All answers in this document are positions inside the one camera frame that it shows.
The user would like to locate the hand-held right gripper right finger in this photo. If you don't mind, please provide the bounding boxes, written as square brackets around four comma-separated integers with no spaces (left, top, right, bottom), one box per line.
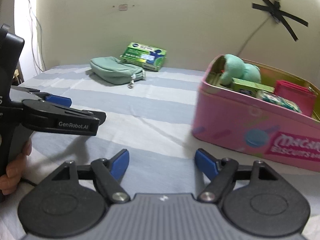
[194,148,278,203]

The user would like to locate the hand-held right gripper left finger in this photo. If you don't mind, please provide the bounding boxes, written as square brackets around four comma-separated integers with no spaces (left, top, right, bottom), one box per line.
[51,149,131,203]

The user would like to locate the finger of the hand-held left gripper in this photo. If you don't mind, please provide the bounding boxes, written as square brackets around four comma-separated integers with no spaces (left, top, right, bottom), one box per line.
[22,99,107,136]
[11,86,72,107]

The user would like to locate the pink tin box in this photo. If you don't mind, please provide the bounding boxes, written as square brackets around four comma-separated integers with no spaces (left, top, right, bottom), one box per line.
[192,54,320,173]

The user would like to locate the plain green box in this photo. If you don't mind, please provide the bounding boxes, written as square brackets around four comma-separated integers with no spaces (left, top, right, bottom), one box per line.
[232,78,275,97]

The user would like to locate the small green white packet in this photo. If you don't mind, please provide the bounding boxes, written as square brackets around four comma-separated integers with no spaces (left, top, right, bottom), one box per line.
[256,90,302,114]

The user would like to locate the teal and pink plush toy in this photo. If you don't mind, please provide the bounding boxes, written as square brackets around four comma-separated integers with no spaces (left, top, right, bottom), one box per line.
[218,53,262,86]

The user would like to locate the magenta shiny pouch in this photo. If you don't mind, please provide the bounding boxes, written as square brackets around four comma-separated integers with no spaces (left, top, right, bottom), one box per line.
[274,80,317,118]

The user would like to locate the person's left hand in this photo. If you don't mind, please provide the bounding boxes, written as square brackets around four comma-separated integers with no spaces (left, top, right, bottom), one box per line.
[0,139,33,196]

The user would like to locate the striped blue white sheet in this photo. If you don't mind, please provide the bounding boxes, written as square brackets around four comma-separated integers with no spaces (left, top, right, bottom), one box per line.
[0,63,320,240]

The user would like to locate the teal fabric zipper pouch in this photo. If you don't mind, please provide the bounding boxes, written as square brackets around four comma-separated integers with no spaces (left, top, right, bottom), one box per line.
[90,56,146,89]

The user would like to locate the green and blue box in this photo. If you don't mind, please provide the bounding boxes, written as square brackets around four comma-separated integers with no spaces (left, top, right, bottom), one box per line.
[119,42,168,72]

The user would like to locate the black tape cross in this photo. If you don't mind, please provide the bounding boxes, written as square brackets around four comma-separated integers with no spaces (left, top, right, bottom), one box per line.
[252,0,309,42]

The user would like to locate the hanging thin wires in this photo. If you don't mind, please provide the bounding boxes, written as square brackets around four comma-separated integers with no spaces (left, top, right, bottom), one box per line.
[25,0,47,72]

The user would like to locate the white power cable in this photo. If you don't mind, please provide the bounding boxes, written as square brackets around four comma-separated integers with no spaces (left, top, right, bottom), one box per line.
[237,17,270,57]

